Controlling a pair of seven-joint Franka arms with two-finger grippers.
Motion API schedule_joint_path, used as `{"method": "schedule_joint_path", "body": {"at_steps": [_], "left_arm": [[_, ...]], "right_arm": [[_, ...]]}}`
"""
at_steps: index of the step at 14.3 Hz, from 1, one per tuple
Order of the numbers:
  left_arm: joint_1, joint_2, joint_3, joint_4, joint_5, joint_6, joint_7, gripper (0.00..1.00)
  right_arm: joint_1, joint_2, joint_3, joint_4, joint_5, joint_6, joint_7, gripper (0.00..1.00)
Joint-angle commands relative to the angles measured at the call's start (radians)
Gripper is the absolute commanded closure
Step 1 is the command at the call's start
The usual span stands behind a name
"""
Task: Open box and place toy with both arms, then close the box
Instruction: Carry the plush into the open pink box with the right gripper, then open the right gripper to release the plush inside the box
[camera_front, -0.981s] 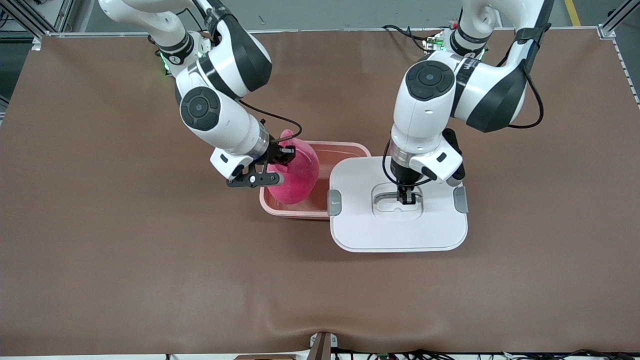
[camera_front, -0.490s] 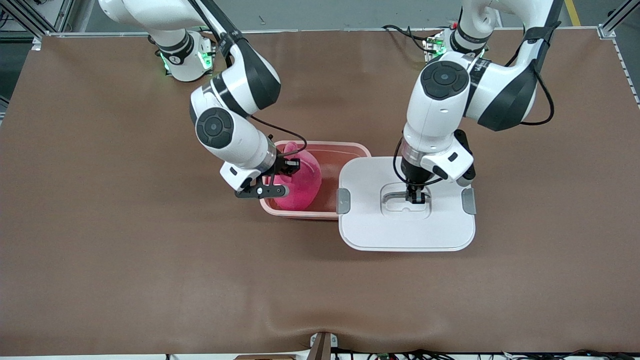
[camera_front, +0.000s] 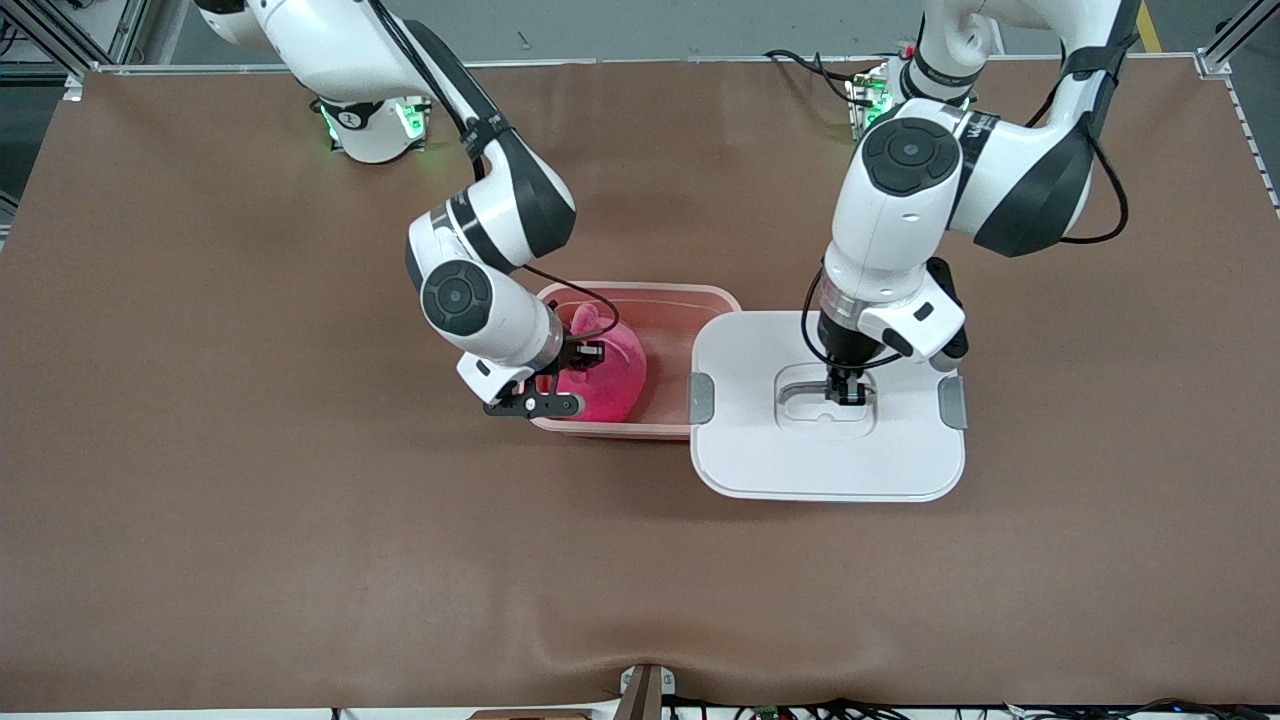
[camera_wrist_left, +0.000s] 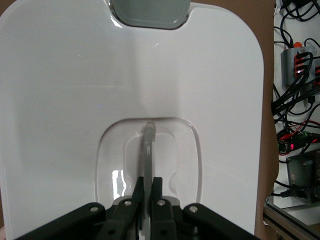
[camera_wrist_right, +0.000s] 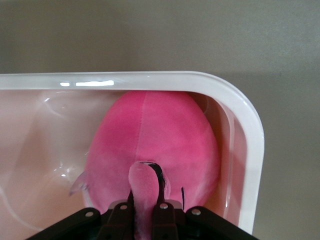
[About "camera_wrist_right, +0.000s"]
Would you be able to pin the pink plush toy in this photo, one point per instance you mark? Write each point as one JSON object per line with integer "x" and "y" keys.
{"x": 150, "y": 130}

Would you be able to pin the pink plastic box base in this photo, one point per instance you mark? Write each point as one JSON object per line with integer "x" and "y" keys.
{"x": 252, "y": 140}

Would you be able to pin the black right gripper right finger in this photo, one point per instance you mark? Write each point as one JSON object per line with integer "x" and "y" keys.
{"x": 165, "y": 222}

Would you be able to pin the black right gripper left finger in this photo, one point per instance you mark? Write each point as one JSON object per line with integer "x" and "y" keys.
{"x": 120, "y": 222}

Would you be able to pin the brown table mat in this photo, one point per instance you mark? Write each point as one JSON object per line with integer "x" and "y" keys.
{"x": 160, "y": 37}

